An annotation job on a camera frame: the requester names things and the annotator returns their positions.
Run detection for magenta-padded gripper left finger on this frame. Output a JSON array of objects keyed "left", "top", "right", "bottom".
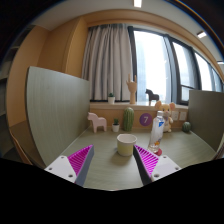
[{"left": 44, "top": 144, "right": 95, "bottom": 187}]

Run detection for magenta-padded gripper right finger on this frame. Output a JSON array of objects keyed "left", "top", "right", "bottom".
[{"left": 132, "top": 144, "right": 182, "bottom": 187}]

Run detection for clear plastic water bottle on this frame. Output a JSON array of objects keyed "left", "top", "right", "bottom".
[{"left": 147, "top": 110, "right": 165, "bottom": 154}]

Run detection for white and yellow cup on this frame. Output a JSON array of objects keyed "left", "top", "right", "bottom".
[{"left": 116, "top": 133, "right": 138, "bottom": 157}]

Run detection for small round green cactus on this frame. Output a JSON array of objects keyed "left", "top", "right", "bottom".
[{"left": 181, "top": 121, "right": 192, "bottom": 133}]

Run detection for round purple number sign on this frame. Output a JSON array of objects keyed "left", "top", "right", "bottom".
[{"left": 138, "top": 112, "right": 153, "bottom": 127}]

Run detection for grey-green desk divider panel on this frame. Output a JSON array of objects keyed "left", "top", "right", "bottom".
[
  {"left": 25, "top": 65, "right": 91, "bottom": 167},
  {"left": 188, "top": 89, "right": 224, "bottom": 153}
]

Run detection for plush mouse toy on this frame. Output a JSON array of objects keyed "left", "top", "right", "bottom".
[{"left": 154, "top": 100, "right": 177, "bottom": 133}]

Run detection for pink wooden horse figure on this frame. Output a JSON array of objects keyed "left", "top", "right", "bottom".
[{"left": 87, "top": 111, "right": 108, "bottom": 134}]

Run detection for tall green cactus ornament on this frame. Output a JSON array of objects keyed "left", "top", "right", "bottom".
[{"left": 122, "top": 106, "right": 135, "bottom": 132}]

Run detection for small plant in white pot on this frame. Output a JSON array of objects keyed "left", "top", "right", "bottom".
[
  {"left": 107, "top": 92, "right": 116, "bottom": 105},
  {"left": 111, "top": 118, "right": 121, "bottom": 133}
]

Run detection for black horse figure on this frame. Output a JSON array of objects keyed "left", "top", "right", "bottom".
[{"left": 145, "top": 88, "right": 160, "bottom": 103}]

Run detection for wooden hand model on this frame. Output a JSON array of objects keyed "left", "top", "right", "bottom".
[{"left": 125, "top": 73, "right": 138, "bottom": 105}]

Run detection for wooden shelf unit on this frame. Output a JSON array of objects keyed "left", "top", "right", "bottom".
[{"left": 0, "top": 26, "right": 34, "bottom": 158}]

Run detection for grey curtain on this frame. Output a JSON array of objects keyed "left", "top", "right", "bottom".
[{"left": 81, "top": 23, "right": 136, "bottom": 102}]

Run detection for ceiling lights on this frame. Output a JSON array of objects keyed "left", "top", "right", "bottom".
[{"left": 133, "top": 0, "right": 224, "bottom": 65}]

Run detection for white wall socket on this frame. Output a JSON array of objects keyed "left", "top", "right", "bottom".
[
  {"left": 178, "top": 110, "right": 188, "bottom": 122},
  {"left": 170, "top": 110, "right": 179, "bottom": 122}
]

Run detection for window with dark frame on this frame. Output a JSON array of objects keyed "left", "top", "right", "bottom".
[{"left": 128, "top": 25, "right": 224, "bottom": 106}]

